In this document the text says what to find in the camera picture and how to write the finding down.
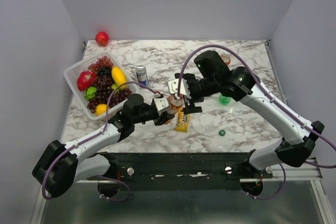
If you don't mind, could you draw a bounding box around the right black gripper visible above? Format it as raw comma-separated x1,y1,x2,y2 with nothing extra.
181,73,218,115

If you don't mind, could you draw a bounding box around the orange bottle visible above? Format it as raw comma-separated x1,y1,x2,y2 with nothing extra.
221,51,231,66
164,95,184,124

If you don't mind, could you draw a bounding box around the green plastic bottle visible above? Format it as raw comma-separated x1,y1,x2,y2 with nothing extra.
218,94,231,105

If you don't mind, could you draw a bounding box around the green bottle cap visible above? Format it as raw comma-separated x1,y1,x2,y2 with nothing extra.
219,130,226,136

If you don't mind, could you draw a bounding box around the orange bottle front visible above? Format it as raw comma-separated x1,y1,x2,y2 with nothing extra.
221,51,231,66

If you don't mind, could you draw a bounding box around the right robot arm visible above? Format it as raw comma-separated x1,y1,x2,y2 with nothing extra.
176,50,324,178

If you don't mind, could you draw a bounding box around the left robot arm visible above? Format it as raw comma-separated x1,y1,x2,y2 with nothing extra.
32,94,171,200

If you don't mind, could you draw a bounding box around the yellow candy bag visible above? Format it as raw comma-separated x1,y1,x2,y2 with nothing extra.
175,108,190,133

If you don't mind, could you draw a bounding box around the blue silver can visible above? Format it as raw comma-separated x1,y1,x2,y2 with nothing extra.
135,66,148,86

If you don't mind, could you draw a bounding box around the green apple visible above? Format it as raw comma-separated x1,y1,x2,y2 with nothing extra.
111,83,119,94

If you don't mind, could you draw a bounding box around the yellow mango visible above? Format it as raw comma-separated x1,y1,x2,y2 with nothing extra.
111,67,127,90

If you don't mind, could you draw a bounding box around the yellow lemon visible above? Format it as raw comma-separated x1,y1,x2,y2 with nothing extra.
95,104,108,116

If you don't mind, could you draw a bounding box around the purple grape bunch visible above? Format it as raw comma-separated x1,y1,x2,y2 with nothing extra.
87,76,132,114

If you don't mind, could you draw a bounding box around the black grape bunch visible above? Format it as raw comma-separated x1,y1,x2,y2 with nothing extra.
97,66,112,76

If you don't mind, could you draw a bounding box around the green round fruit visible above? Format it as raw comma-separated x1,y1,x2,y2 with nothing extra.
84,86,97,101

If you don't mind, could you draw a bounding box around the red grape bunch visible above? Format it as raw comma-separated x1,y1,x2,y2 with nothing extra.
88,56,114,72

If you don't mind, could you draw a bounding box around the red dragon fruit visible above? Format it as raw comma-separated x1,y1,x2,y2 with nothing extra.
77,70,97,91

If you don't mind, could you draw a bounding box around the white plastic fruit basket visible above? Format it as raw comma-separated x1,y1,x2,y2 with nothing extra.
64,50,133,120

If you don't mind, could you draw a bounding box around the red apple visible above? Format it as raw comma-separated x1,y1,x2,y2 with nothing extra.
95,31,109,47

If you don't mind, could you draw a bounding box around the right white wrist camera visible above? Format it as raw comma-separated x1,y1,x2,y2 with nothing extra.
167,79,191,98

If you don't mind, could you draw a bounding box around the black base frame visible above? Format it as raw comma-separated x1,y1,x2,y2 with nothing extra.
102,152,272,191

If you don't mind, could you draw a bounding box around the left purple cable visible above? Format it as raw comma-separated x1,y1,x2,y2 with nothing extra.
41,81,161,201

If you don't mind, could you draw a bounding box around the purple cable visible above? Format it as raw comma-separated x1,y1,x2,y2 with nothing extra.
177,44,336,200
41,81,161,201

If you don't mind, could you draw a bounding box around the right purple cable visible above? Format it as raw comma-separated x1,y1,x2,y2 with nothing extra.
177,44,336,200

